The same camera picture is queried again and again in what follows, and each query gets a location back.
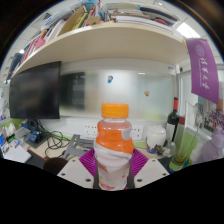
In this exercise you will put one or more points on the green translucent cup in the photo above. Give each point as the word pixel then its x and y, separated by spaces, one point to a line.
pixel 182 153

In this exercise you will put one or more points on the grey metal stand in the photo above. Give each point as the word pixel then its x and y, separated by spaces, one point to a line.
pixel 76 146

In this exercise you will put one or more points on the white ceramic jar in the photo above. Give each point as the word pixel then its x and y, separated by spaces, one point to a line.
pixel 155 138

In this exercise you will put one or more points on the dark wine bottle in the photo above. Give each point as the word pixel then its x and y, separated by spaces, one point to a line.
pixel 172 125

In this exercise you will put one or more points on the orange glass sticker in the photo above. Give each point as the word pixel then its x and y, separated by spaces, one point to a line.
pixel 146 93

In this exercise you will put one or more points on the purple hanging flag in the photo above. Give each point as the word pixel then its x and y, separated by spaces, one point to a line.
pixel 203 70

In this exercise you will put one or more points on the white open notebook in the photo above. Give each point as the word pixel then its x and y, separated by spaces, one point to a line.
pixel 15 154

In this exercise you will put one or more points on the rectangular ceiling light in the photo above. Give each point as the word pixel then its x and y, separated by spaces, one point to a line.
pixel 187 30

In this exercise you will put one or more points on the blue glass sticker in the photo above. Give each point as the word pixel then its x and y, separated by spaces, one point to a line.
pixel 110 79

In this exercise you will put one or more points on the blue small device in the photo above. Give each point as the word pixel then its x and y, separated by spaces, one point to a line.
pixel 34 136

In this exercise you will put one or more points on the orange-capped drink bottle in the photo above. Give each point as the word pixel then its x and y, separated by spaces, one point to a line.
pixel 113 143

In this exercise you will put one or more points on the pale purple figurine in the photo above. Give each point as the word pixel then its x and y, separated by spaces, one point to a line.
pixel 213 146

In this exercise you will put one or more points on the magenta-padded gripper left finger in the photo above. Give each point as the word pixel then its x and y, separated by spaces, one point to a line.
pixel 75 173

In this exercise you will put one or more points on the black computer monitor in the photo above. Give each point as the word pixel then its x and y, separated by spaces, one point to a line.
pixel 35 91

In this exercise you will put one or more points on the white wall power strip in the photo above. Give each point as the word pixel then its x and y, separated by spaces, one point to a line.
pixel 89 131

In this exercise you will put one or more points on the dark brown round cup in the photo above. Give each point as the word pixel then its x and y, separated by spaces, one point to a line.
pixel 55 165

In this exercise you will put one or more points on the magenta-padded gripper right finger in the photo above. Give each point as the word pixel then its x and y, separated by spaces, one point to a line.
pixel 150 173

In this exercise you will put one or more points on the wooden shelf with books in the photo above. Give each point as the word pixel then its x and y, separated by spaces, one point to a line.
pixel 106 40

